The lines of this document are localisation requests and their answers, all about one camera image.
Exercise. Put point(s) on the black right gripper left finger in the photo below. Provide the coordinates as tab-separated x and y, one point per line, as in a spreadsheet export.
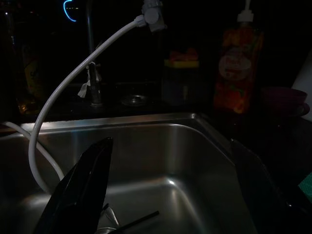
80	195

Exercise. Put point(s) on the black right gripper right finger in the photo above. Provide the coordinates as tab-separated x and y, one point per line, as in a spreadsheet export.
263	200

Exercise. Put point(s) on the black chopstick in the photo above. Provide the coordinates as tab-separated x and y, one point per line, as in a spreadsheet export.
141	220

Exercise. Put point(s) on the teal sponge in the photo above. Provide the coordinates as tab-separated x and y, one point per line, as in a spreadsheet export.
307	187

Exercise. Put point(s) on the stainless steel sink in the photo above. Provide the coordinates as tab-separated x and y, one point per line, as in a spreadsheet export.
170	158

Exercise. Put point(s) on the purple cup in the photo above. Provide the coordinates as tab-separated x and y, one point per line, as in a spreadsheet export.
282	100

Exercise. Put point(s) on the chrome gooseneck faucet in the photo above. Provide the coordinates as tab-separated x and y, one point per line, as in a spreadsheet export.
95	92

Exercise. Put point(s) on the round chrome sink hole cover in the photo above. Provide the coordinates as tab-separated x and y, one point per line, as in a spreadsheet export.
134	100

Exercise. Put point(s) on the white cutting board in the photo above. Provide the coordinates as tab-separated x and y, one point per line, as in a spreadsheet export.
304	78

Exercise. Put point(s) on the orange dish soap pump bottle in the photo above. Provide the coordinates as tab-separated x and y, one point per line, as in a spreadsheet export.
236	73

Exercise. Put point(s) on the dark grey sponge holder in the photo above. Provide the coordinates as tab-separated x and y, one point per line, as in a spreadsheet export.
180	85

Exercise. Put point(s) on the yellow and pink sponge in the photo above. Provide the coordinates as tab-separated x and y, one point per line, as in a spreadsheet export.
180	62

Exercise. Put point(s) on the white faucet diverter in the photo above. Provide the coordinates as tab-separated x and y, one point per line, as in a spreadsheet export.
153	18

